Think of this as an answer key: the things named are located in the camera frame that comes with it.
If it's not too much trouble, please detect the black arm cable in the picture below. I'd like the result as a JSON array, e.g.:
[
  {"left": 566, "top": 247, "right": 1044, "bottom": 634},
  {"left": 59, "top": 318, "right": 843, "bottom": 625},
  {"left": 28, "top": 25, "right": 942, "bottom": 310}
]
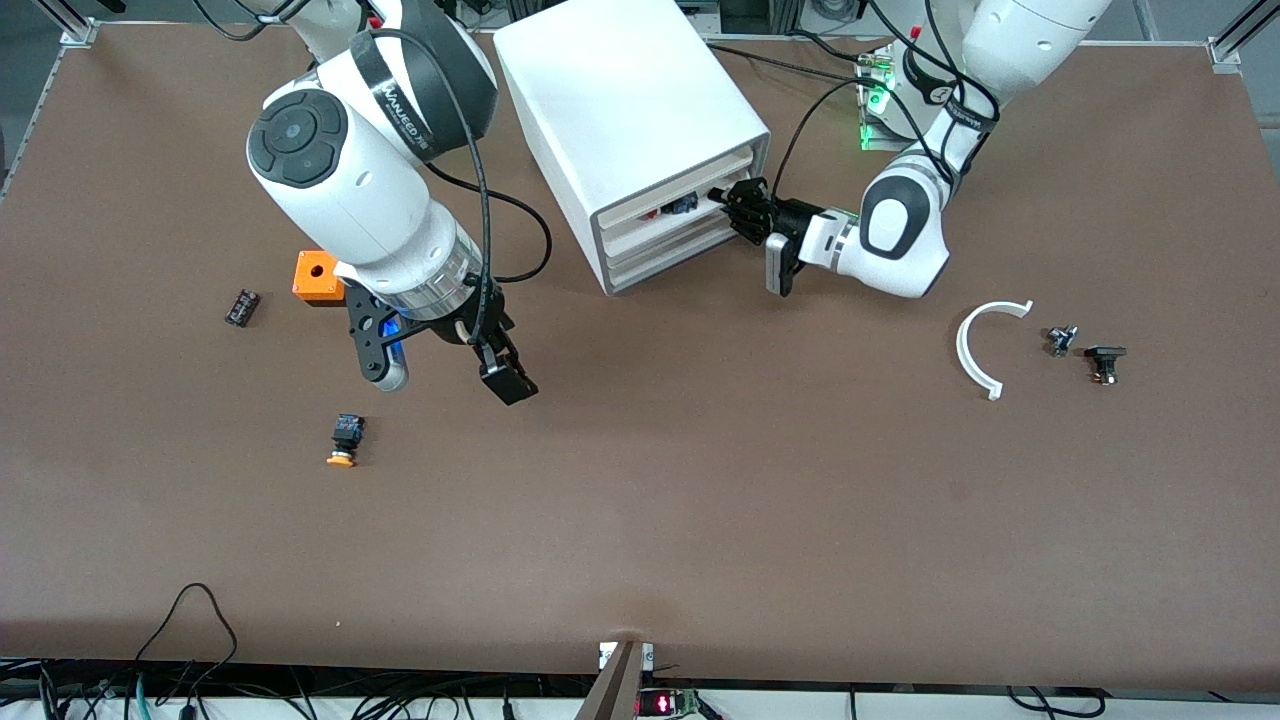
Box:
[
  {"left": 772, "top": 0, "right": 1001, "bottom": 201},
  {"left": 350, "top": 28, "right": 554, "bottom": 347}
]

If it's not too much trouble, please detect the white bottom drawer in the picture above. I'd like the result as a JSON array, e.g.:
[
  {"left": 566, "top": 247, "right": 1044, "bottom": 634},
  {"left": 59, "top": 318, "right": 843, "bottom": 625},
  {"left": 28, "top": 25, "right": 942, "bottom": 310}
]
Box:
[{"left": 607, "top": 235, "right": 743, "bottom": 294}]

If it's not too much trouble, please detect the black switch component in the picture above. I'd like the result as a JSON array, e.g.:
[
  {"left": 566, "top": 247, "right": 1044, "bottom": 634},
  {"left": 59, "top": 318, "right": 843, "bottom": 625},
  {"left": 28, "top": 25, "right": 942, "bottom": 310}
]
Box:
[{"left": 1083, "top": 344, "right": 1129, "bottom": 387}]

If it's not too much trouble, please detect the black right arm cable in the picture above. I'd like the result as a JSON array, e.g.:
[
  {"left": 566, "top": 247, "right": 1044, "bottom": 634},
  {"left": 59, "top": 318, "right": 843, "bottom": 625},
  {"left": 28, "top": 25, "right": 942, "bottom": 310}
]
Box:
[{"left": 350, "top": 28, "right": 554, "bottom": 347}]

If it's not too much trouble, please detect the yellow push button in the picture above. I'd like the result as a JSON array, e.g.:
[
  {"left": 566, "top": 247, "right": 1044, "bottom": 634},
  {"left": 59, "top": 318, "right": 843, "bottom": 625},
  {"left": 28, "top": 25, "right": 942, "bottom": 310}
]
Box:
[{"left": 325, "top": 412, "right": 367, "bottom": 470}]

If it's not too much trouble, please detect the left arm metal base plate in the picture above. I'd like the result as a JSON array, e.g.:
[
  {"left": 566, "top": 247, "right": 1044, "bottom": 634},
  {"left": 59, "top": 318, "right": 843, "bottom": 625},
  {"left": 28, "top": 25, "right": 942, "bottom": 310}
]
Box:
[{"left": 857, "top": 45, "right": 906, "bottom": 154}]

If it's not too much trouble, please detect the orange box with hole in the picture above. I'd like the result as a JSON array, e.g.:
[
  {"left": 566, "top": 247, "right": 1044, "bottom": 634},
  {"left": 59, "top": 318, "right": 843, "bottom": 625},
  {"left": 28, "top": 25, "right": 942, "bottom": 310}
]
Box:
[{"left": 291, "top": 249, "right": 348, "bottom": 308}]

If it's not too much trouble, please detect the white half ring clamp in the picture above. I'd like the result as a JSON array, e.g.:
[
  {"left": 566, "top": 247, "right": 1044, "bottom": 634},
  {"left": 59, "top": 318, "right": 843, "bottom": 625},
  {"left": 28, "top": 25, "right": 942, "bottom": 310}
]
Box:
[{"left": 955, "top": 299, "right": 1035, "bottom": 402}]

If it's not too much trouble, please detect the white middle drawer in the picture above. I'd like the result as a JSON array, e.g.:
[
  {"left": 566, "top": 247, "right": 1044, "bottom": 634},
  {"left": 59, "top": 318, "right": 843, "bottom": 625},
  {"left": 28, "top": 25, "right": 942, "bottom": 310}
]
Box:
[{"left": 603, "top": 215, "right": 747, "bottom": 267}]

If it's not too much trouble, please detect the grey metal beam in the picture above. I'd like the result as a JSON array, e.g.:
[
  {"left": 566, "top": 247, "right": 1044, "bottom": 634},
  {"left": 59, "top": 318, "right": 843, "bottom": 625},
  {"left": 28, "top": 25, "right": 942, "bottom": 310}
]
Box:
[{"left": 574, "top": 640, "right": 647, "bottom": 720}]

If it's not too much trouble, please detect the device with red display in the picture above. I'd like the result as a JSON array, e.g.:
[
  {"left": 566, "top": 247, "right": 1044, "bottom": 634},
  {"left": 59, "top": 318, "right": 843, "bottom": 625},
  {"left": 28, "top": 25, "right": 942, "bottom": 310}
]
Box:
[{"left": 638, "top": 687, "right": 702, "bottom": 720}]

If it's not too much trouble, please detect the white drawer cabinet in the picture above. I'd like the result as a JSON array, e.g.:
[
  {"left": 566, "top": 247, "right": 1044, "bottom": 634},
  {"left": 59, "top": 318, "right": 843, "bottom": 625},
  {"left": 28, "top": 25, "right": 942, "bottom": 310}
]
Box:
[{"left": 492, "top": 0, "right": 772, "bottom": 297}]

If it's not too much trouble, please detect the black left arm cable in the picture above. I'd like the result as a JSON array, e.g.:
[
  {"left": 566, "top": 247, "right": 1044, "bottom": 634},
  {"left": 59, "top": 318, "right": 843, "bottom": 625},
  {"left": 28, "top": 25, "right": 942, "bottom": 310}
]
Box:
[{"left": 772, "top": 0, "right": 1001, "bottom": 201}]

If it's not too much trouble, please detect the black looped cable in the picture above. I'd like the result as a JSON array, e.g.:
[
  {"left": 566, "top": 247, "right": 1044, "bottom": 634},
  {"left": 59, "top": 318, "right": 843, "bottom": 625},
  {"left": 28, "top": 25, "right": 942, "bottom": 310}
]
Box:
[{"left": 133, "top": 582, "right": 240, "bottom": 701}]

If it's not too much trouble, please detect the white top drawer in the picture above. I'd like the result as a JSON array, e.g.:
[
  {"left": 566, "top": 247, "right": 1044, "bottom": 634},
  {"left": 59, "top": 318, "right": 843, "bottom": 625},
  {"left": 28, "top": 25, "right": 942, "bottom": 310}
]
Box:
[{"left": 598, "top": 145, "right": 767, "bottom": 241}]

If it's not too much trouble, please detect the white drawer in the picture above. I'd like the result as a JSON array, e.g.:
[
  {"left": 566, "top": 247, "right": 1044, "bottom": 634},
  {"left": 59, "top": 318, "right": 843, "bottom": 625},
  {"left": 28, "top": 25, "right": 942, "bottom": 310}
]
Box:
[
  {"left": 607, "top": 235, "right": 743, "bottom": 294},
  {"left": 598, "top": 145, "right": 767, "bottom": 241},
  {"left": 603, "top": 215, "right": 747, "bottom": 267}
]

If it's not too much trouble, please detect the black cable behind cabinet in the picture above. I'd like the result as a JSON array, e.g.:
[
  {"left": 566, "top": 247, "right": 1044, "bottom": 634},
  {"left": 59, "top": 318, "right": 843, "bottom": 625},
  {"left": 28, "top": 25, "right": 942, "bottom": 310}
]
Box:
[{"left": 705, "top": 35, "right": 881, "bottom": 91}]

